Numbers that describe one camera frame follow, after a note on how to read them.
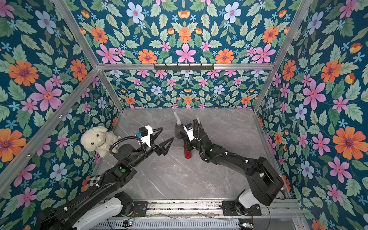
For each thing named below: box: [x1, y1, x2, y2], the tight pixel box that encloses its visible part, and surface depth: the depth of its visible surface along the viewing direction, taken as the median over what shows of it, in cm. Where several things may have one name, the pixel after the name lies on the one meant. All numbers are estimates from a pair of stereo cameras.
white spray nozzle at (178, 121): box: [173, 111, 182, 126], surface depth 91 cm
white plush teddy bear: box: [80, 126, 119, 159], surface depth 84 cm
